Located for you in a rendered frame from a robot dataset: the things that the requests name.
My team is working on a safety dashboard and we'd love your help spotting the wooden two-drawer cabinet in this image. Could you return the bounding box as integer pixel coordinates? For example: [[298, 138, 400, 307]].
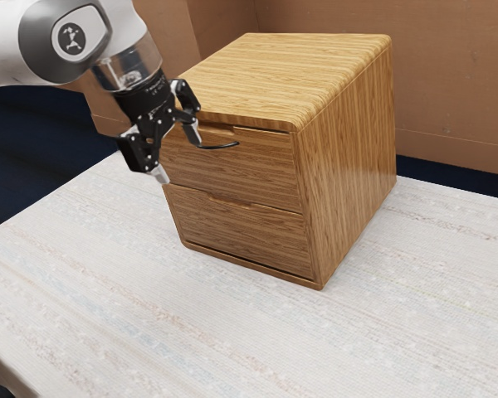
[[158, 32, 398, 291]]

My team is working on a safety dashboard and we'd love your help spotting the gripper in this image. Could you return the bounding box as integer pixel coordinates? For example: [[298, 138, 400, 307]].
[[113, 69, 203, 186]]

